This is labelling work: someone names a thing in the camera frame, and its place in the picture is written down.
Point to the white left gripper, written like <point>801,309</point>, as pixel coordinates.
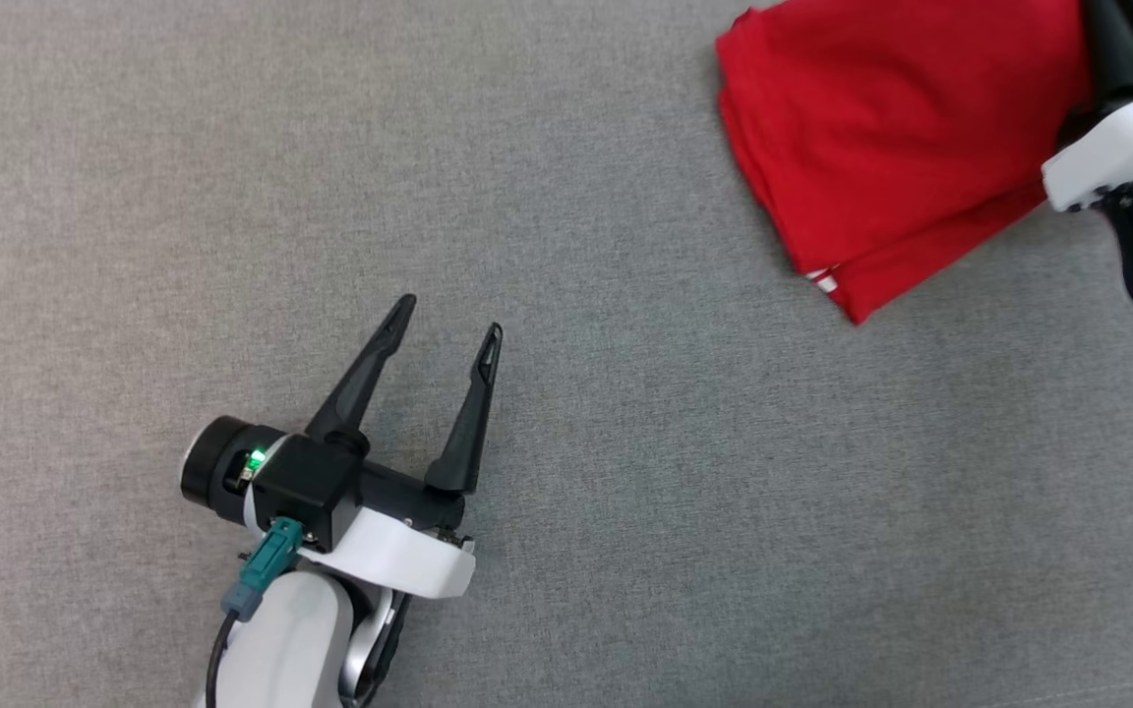
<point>399,551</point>

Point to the red Bulls 23 jersey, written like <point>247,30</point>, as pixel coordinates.
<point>901,128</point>

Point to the grey fabric upholstered bench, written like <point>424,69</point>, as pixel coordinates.
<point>626,492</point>

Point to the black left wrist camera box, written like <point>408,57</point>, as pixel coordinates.
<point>306,487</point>

